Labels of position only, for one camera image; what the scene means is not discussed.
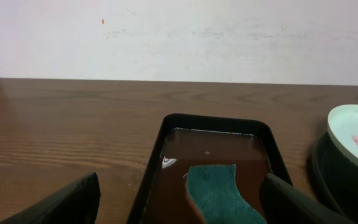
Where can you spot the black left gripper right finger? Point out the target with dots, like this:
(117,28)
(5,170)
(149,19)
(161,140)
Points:
(282,203)

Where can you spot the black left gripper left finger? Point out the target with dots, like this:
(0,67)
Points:
(77,202)

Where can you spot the green and yellow sponge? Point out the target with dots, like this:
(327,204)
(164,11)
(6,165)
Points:
(213,195)

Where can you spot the round black tray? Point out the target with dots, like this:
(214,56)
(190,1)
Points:
(334,178)

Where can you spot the black rectangular water tray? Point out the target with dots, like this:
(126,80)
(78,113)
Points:
(186,140)

